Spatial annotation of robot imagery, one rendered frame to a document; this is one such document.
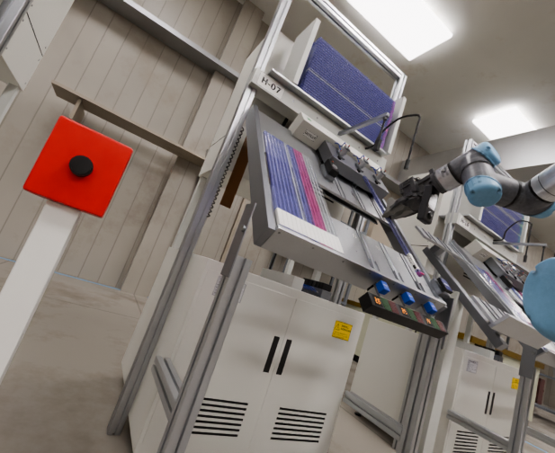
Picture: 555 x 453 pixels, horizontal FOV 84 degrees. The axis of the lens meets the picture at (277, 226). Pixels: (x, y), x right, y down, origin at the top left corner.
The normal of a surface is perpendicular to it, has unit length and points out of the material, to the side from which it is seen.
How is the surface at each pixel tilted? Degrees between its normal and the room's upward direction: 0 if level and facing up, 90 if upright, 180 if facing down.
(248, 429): 90
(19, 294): 90
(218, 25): 90
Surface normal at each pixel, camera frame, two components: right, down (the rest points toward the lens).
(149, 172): 0.48, -0.01
